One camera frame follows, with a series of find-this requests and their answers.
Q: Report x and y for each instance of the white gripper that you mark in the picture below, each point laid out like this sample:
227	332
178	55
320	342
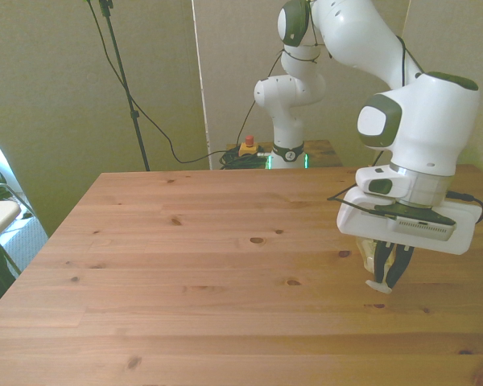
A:
358	225

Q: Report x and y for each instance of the clear sanitizer pump bottle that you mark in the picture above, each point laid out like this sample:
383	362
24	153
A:
366	257

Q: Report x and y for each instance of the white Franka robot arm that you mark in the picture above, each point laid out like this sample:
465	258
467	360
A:
426	120

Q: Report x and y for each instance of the black tripod stand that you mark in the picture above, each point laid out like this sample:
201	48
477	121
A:
122	76

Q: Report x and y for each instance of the yellow emergency stop button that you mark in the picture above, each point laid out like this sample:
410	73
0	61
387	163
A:
248	148

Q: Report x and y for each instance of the beige partition panel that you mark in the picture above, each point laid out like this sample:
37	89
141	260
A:
233	60

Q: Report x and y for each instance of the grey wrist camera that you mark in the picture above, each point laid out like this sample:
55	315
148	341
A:
422	230

